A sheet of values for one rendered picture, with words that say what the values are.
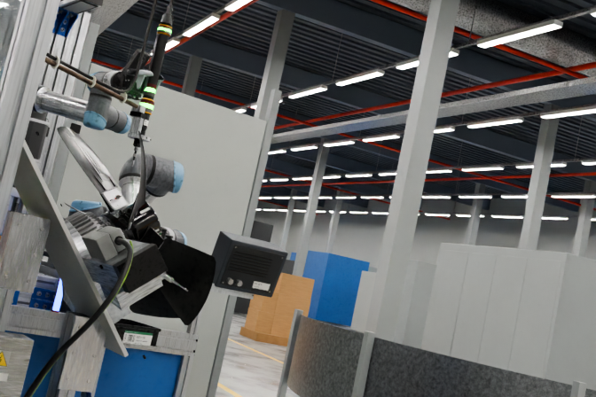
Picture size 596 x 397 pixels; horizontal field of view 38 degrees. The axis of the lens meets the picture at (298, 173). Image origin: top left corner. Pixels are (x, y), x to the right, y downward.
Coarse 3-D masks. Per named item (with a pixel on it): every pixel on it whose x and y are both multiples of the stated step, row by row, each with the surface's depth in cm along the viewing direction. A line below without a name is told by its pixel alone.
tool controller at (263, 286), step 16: (224, 240) 320; (240, 240) 320; (256, 240) 331; (224, 256) 317; (240, 256) 319; (256, 256) 322; (272, 256) 326; (224, 272) 318; (240, 272) 321; (256, 272) 324; (272, 272) 328; (224, 288) 321; (240, 288) 323; (256, 288) 327; (272, 288) 330
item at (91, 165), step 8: (64, 128) 250; (64, 136) 246; (72, 136) 252; (72, 144) 248; (80, 144) 253; (72, 152) 245; (80, 152) 250; (88, 152) 254; (80, 160) 247; (88, 160) 251; (96, 160) 255; (88, 168) 248; (96, 168) 252; (104, 168) 257; (88, 176) 246; (96, 176) 249; (104, 176) 253; (112, 176) 258; (96, 184) 247; (104, 184) 251; (112, 184) 254
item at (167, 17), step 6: (168, 6) 268; (168, 12) 268; (162, 18) 267; (168, 18) 267; (168, 24) 270; (150, 114) 264; (144, 120) 263; (144, 126) 262; (144, 132) 263; (138, 144) 262
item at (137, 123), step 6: (132, 108) 260; (138, 108) 259; (144, 108) 261; (132, 114) 260; (138, 114) 259; (144, 114) 260; (132, 120) 261; (138, 120) 260; (132, 126) 261; (138, 126) 260; (132, 132) 260; (132, 138) 265; (138, 138) 262; (144, 138) 261; (150, 138) 263
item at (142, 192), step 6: (138, 132) 232; (144, 150) 226; (144, 156) 225; (144, 162) 225; (144, 168) 224; (144, 174) 224; (144, 180) 223; (144, 186) 222; (138, 192) 232; (144, 192) 221; (138, 198) 228; (144, 198) 220; (138, 204) 226; (132, 216) 234
